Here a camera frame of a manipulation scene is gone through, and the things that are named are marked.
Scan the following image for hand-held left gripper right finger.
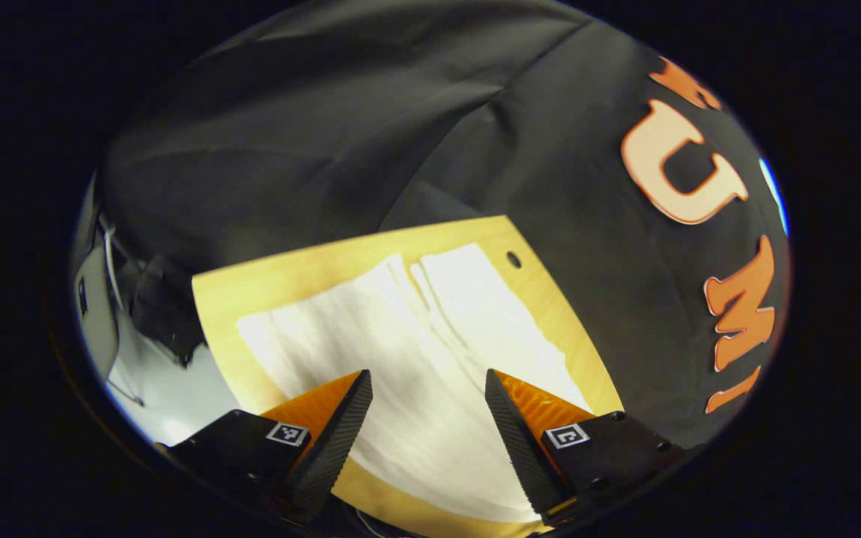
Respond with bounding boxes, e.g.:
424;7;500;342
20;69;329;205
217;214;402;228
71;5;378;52
484;368;689;528

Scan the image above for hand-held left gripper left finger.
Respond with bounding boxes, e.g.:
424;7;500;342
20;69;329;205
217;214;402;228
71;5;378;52
154;369;373;524

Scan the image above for white jeans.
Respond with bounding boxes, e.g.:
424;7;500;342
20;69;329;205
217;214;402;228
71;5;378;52
236;243;594;524

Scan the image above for black backdrop cloth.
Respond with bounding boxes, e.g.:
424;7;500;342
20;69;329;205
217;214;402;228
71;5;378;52
94;0;794;451

